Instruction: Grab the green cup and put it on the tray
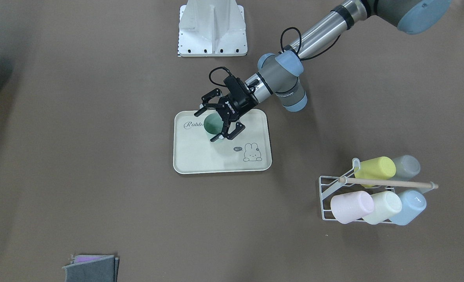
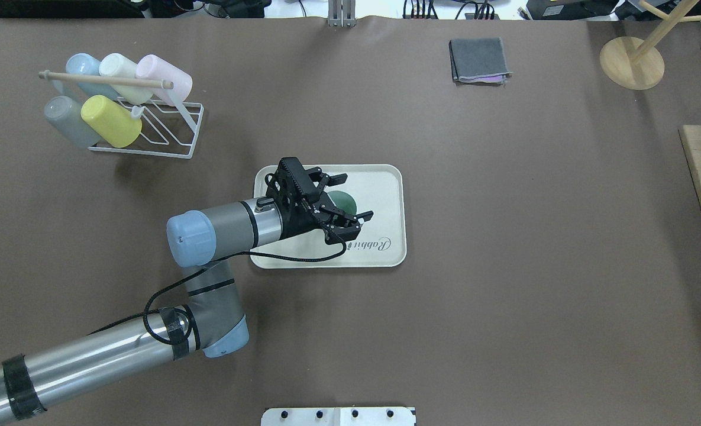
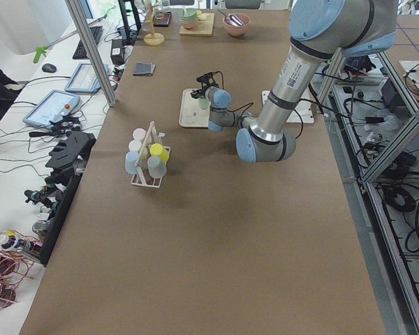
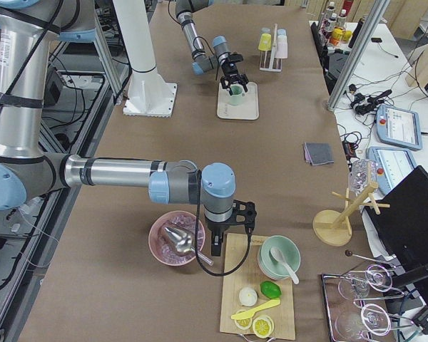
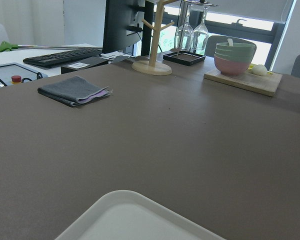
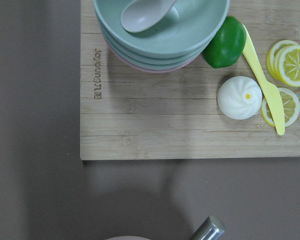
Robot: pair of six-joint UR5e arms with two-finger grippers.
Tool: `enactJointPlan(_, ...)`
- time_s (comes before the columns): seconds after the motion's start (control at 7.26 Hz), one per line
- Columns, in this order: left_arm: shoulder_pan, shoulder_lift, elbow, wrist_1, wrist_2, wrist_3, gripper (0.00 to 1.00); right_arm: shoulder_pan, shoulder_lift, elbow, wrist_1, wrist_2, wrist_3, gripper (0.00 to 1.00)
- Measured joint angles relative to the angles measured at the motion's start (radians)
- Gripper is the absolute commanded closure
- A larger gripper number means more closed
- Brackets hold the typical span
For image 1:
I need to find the cream rabbit print tray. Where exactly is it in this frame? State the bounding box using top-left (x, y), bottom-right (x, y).
top-left (173, 109), bottom-right (273, 174)

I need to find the blue plastic cup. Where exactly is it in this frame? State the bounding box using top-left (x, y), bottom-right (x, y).
top-left (389, 190), bottom-right (427, 226)

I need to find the grey plastic cup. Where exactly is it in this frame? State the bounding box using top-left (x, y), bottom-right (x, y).
top-left (389, 155), bottom-right (421, 181)

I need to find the yellow plastic cup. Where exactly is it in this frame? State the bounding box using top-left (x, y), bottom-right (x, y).
top-left (354, 156), bottom-right (396, 180)

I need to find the white wire cup rack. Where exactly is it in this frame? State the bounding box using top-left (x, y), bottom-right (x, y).
top-left (318, 158), bottom-right (439, 226)

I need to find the green plastic cup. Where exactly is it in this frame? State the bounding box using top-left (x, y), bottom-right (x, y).
top-left (203, 112), bottom-right (223, 139)

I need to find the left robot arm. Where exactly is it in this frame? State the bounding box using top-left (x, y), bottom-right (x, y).
top-left (195, 0), bottom-right (451, 142)

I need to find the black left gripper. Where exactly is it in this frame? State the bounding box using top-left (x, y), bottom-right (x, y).
top-left (194, 76), bottom-right (259, 142)

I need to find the folded grey cloth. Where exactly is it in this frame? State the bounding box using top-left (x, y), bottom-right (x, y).
top-left (63, 255), bottom-right (119, 282)

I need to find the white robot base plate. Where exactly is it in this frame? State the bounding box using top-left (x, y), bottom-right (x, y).
top-left (177, 0), bottom-right (248, 57)

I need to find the pink plastic cup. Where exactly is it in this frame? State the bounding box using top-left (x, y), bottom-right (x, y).
top-left (330, 191), bottom-right (375, 224)

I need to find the cream white plastic cup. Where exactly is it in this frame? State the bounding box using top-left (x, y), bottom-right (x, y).
top-left (363, 191), bottom-right (403, 225)

